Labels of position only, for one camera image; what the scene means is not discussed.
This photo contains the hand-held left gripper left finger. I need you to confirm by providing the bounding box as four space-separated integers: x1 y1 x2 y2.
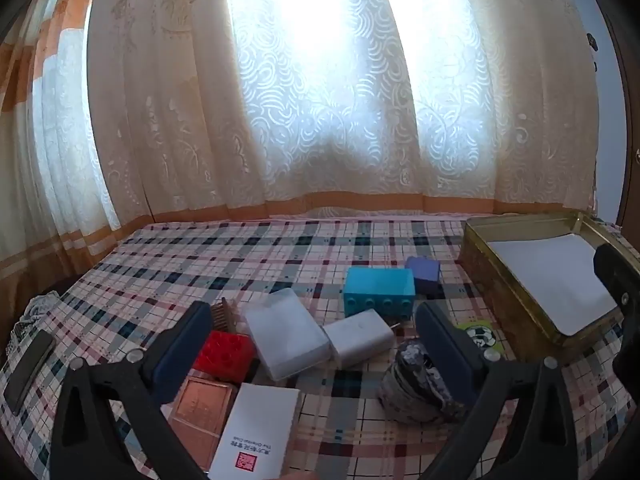
49 301 221 480

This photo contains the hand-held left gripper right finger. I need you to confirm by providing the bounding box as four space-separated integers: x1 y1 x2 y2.
414 301 593 480

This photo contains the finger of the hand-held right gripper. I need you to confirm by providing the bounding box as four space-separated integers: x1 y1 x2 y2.
593 243 640 317

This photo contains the red toy brick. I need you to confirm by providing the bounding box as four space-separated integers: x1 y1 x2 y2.
192 330 258 386

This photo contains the green football print block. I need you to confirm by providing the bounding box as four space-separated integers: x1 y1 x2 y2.
452 317 501 353

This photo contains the brown wooden comb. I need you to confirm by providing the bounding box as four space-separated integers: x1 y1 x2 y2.
210 297 238 335

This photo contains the patterned cloth pouch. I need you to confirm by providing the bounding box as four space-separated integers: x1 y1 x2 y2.
378 340 468 425

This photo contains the copper coloured box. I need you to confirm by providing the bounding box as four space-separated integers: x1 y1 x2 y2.
167 376 238 441

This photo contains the purple block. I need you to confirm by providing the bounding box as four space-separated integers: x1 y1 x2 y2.
404 255 442 297

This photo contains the gold tin box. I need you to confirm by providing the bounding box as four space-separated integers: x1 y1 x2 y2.
457 211 631 361

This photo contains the white power adapter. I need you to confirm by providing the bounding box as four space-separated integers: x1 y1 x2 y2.
322 308 401 368

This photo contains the blue toy brick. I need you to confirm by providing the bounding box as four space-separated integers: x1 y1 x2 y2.
343 267 417 322

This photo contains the translucent white plastic box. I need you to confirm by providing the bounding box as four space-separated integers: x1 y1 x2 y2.
243 287 332 381

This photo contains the white box with red label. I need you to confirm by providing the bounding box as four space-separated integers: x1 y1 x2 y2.
207 382 302 480

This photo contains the plaid bed sheet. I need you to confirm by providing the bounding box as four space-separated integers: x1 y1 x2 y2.
0 212 640 480

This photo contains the white lace cloth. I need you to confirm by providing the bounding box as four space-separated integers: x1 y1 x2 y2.
7 295 63 356

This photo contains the black smartphone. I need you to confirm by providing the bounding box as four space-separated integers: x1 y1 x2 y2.
4 330 57 413

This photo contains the brown wooden door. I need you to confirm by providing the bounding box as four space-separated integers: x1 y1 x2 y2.
597 0 640 231

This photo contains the orange banded side curtain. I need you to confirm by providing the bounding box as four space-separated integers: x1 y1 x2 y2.
0 0 151 281

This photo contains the cream lace curtain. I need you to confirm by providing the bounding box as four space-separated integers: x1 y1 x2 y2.
87 0 608 226

